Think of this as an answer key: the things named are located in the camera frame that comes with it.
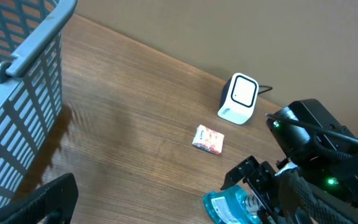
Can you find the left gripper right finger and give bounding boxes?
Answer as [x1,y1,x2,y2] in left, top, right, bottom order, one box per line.
[278,171,358,223]

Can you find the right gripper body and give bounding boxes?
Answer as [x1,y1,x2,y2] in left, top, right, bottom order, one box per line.
[221,156,288,223]

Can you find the blue mouthwash bottle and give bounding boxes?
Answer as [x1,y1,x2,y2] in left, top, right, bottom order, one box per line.
[203,185,262,224]

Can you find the small red packet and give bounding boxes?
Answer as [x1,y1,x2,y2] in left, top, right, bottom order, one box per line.
[192,124,224,154]

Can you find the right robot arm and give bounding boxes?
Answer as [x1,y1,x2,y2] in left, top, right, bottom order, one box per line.
[223,99,358,223]

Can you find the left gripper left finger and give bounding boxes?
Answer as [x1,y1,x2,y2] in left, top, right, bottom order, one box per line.
[0,173,79,224]

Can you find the grey plastic mesh basket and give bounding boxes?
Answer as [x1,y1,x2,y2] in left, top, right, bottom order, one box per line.
[0,0,77,208]

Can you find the white barcode scanner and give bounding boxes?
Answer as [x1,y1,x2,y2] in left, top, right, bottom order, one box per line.
[218,73,259,125]

